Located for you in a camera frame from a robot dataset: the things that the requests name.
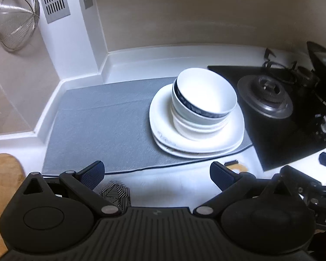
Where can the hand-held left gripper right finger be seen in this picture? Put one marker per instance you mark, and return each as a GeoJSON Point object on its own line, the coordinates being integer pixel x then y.
{"type": "Point", "coordinates": [222, 177]}

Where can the white plate grey flower print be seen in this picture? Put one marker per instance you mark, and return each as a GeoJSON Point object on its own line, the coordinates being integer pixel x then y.
{"type": "Point", "coordinates": [163, 114]}

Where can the black white striped object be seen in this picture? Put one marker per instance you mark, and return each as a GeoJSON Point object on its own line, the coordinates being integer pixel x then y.
{"type": "Point", "coordinates": [115, 194]}

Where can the grey counter mat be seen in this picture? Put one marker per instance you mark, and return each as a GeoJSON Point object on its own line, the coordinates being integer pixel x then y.
{"type": "Point", "coordinates": [103, 119]}

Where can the black pot support grate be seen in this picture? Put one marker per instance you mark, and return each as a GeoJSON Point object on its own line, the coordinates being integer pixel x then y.
{"type": "Point", "coordinates": [293, 72]}

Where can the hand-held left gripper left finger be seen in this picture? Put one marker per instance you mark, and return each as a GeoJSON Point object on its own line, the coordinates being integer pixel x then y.
{"type": "Point", "coordinates": [93, 174]}

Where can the plain cream bowl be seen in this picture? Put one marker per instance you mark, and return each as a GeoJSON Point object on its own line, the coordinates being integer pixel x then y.
{"type": "Point", "coordinates": [187, 126]}
{"type": "Point", "coordinates": [195, 136]}

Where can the black wok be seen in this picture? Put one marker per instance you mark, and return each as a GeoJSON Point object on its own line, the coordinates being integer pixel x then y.
{"type": "Point", "coordinates": [324, 68]}

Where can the white bowl blue patterned outside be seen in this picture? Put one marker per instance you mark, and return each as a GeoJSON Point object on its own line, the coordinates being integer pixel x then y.
{"type": "Point", "coordinates": [206, 92]}

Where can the black glass gas stove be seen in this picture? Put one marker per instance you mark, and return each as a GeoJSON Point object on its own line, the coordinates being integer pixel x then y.
{"type": "Point", "coordinates": [277, 141]}

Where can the metal mesh strainer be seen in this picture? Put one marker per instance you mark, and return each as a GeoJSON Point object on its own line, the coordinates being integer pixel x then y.
{"type": "Point", "coordinates": [17, 19]}

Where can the blue swirl ceramic bowl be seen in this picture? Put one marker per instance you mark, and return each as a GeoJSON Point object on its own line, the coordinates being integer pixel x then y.
{"type": "Point", "coordinates": [180, 108]}

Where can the silver stove knob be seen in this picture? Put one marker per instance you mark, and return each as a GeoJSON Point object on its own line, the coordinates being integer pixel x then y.
{"type": "Point", "coordinates": [325, 126]}

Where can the wooden cutting board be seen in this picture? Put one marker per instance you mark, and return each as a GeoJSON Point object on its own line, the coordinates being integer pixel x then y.
{"type": "Point", "coordinates": [4, 185]}

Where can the round stove burner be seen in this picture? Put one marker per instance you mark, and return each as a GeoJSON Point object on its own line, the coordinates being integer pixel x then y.
{"type": "Point", "coordinates": [265, 95]}

